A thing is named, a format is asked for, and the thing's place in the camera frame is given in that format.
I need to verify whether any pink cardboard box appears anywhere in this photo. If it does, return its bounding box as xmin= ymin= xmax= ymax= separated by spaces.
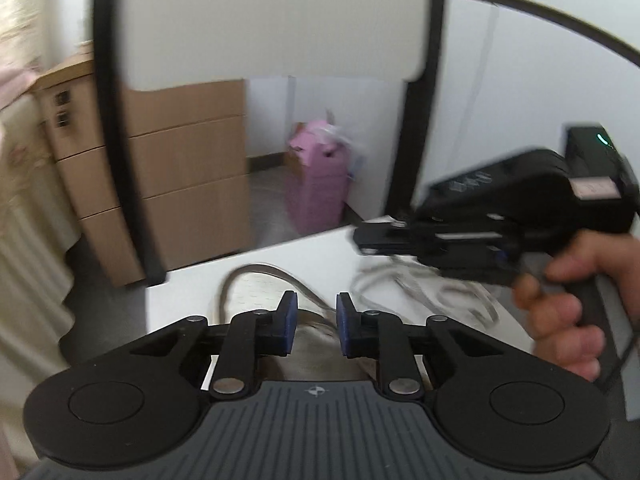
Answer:
xmin=284 ymin=120 xmax=352 ymax=237

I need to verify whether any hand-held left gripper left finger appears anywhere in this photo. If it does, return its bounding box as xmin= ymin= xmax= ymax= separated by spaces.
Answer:
xmin=135 ymin=290 xmax=300 ymax=401

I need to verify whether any white chair with black frame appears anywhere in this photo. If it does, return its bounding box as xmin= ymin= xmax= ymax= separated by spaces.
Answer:
xmin=91 ymin=0 xmax=632 ymax=413

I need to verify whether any wooden drawer cabinet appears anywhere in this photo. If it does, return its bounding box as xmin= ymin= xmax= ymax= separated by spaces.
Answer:
xmin=30 ymin=44 xmax=254 ymax=289

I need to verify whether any black key bunch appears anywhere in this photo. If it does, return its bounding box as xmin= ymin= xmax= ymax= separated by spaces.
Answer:
xmin=53 ymin=89 xmax=72 ymax=129

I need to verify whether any clear plastic bag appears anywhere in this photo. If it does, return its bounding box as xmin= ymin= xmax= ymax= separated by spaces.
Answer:
xmin=319 ymin=109 xmax=372 ymax=182

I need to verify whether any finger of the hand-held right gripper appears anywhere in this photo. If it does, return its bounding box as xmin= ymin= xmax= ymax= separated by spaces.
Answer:
xmin=352 ymin=219 xmax=417 ymax=257

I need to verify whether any white shoelace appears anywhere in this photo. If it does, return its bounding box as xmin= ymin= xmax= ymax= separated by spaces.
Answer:
xmin=350 ymin=259 xmax=502 ymax=332

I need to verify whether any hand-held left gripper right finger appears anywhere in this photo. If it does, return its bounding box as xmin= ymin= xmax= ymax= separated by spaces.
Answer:
xmin=335 ymin=292 xmax=494 ymax=401

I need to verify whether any white and brown sneaker shoe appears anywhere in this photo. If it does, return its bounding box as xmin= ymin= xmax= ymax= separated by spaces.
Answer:
xmin=219 ymin=262 xmax=437 ymax=397

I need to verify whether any person's right hand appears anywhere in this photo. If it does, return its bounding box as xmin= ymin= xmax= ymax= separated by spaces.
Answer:
xmin=512 ymin=233 xmax=640 ymax=384

